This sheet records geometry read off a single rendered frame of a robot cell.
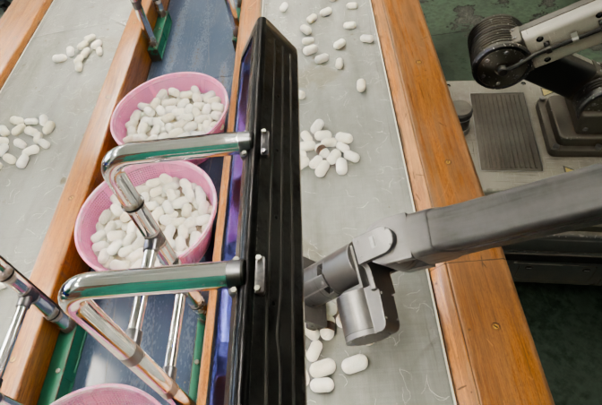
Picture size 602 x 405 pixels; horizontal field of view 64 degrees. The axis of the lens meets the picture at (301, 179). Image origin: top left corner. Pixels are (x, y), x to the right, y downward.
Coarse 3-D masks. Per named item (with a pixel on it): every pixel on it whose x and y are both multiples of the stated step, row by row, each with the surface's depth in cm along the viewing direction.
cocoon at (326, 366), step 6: (324, 360) 69; (330, 360) 69; (312, 366) 69; (318, 366) 68; (324, 366) 68; (330, 366) 68; (312, 372) 68; (318, 372) 68; (324, 372) 68; (330, 372) 68
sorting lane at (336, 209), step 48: (288, 0) 137; (336, 0) 133; (336, 96) 108; (384, 96) 106; (384, 144) 97; (336, 192) 91; (384, 192) 89; (336, 240) 84; (336, 336) 73; (432, 336) 71; (336, 384) 68; (384, 384) 68; (432, 384) 67
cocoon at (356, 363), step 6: (360, 354) 69; (348, 360) 68; (354, 360) 68; (360, 360) 68; (366, 360) 68; (342, 366) 68; (348, 366) 68; (354, 366) 68; (360, 366) 68; (366, 366) 69; (348, 372) 68; (354, 372) 68
